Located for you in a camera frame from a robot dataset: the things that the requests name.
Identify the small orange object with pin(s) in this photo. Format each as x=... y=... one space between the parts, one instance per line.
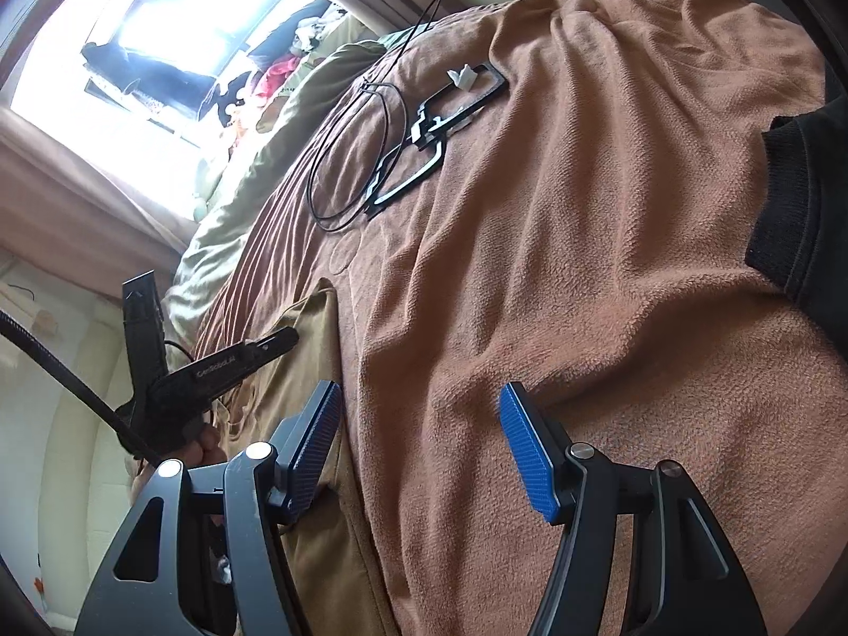
x=40 y=586

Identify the pile of clothes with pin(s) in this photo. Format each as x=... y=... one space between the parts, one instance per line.
x=285 y=53

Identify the cream padded headboard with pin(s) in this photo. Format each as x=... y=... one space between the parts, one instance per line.
x=59 y=477

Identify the pink curtain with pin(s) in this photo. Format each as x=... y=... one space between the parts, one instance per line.
x=79 y=212

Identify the black plastic frames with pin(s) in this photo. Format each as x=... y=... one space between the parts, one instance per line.
x=424 y=169

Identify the window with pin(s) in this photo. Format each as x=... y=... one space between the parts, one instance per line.
x=165 y=20

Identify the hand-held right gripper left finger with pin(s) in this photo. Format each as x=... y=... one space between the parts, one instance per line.
x=315 y=444

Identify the black cloth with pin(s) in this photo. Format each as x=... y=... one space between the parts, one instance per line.
x=808 y=212

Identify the small white paper piece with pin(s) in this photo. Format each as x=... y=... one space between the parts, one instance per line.
x=464 y=77

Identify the rust brown fleece blanket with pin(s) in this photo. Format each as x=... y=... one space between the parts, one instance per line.
x=596 y=245

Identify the olive green duvet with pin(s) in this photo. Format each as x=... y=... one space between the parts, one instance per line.
x=265 y=165

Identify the dark hanging garment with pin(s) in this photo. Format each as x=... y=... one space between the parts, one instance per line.
x=152 y=76

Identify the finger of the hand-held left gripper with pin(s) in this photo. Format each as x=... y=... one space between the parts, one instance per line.
x=142 y=331
x=275 y=343

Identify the person's left hand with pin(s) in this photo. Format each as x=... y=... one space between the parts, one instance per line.
x=209 y=450

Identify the brown printed t-shirt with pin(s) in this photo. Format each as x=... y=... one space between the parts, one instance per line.
x=318 y=576

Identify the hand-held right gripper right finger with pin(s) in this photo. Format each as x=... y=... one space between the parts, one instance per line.
x=530 y=450

